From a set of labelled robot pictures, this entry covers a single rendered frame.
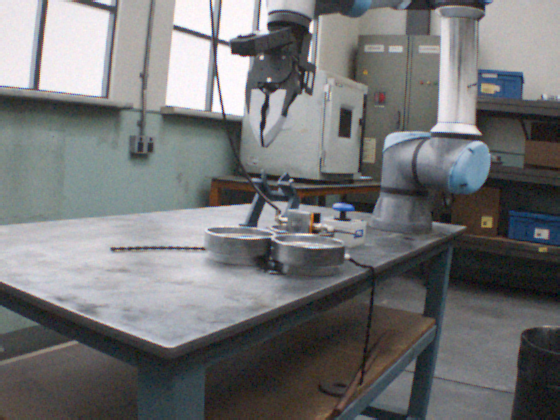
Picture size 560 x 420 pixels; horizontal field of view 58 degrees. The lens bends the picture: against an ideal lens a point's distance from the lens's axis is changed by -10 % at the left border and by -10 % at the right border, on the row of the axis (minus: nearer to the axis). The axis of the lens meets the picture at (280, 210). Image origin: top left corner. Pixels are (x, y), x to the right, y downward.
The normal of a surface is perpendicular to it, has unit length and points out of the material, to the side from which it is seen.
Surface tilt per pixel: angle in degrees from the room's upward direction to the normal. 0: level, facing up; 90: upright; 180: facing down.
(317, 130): 90
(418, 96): 90
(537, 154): 83
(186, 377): 90
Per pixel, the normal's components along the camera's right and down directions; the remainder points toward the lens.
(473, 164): 0.60, 0.26
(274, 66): -0.50, -0.08
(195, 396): 0.86, 0.12
